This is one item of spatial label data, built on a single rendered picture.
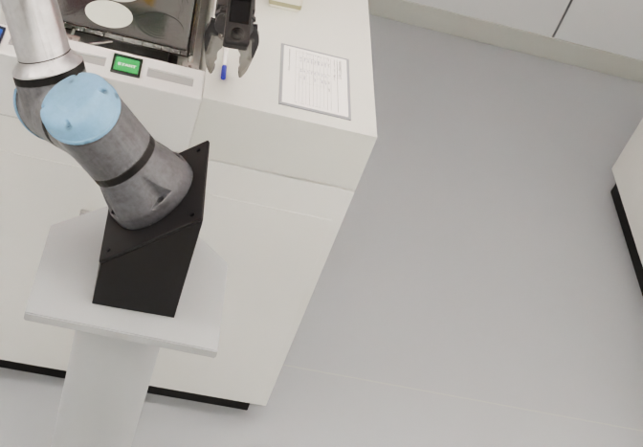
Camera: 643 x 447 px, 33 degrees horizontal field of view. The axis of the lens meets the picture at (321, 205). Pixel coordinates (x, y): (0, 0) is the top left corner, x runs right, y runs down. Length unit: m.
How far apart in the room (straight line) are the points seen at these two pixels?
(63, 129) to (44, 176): 0.58
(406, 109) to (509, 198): 0.52
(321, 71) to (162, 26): 0.36
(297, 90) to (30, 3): 0.63
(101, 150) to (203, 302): 0.36
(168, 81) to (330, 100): 0.32
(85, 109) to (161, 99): 0.44
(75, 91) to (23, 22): 0.14
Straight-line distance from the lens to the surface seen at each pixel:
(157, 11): 2.40
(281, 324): 2.50
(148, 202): 1.73
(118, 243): 1.77
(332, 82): 2.22
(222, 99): 2.09
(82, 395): 2.11
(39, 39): 1.78
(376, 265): 3.31
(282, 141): 2.13
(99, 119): 1.67
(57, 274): 1.89
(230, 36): 1.97
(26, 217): 2.34
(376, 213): 3.48
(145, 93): 2.09
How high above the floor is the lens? 2.20
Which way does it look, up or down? 40 degrees down
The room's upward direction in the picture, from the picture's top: 21 degrees clockwise
